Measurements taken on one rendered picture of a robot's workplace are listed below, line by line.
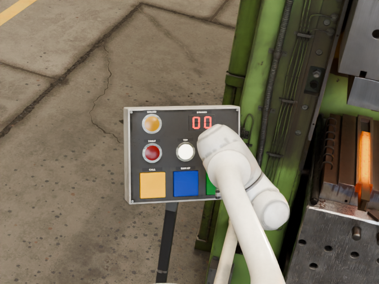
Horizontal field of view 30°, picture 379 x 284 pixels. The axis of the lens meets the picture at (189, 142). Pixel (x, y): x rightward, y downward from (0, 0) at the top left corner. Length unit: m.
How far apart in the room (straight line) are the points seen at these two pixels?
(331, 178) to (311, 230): 0.18
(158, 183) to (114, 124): 2.04
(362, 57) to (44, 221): 1.90
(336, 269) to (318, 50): 0.73
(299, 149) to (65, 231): 1.40
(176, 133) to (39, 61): 2.68
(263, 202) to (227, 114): 0.50
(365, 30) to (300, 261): 0.83
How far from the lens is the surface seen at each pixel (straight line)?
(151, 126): 2.05
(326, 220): 2.29
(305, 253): 2.39
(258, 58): 2.22
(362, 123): 2.60
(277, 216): 1.69
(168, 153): 2.07
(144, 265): 3.24
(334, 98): 2.66
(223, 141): 1.66
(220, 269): 2.38
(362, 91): 2.09
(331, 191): 2.29
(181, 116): 2.07
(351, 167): 2.35
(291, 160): 2.41
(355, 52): 2.03
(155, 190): 2.07
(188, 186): 2.09
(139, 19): 5.29
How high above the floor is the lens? 2.31
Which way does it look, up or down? 35 degrees down
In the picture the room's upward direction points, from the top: 9 degrees clockwise
